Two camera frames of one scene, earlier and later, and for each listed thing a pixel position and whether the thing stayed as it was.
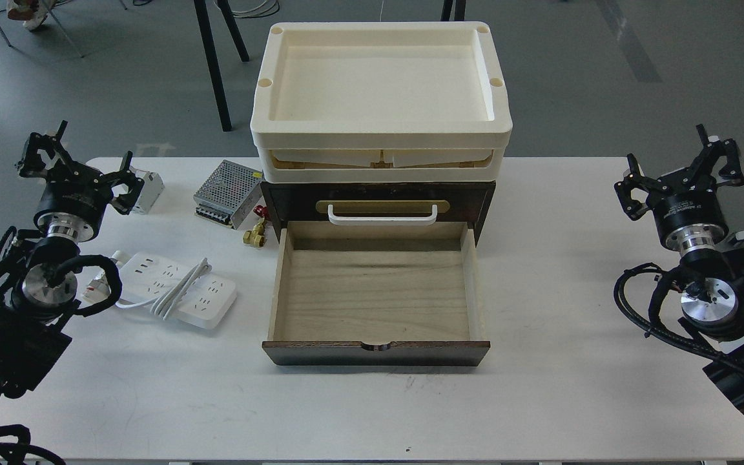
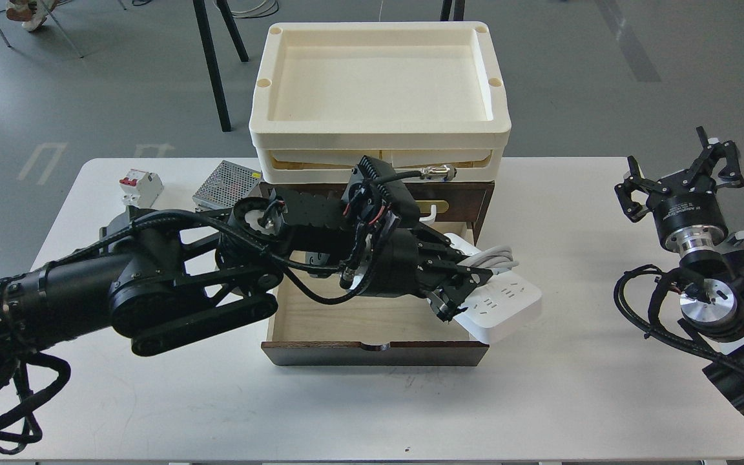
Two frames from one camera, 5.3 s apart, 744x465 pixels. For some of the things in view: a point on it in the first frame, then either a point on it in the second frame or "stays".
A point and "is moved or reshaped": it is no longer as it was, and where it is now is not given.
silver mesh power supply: [228, 194] stays
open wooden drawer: [376, 296] stays
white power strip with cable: [165, 286] is moved or reshaped
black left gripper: [75, 199] → [413, 261]
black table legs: [207, 38] stays
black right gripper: [685, 206] stays
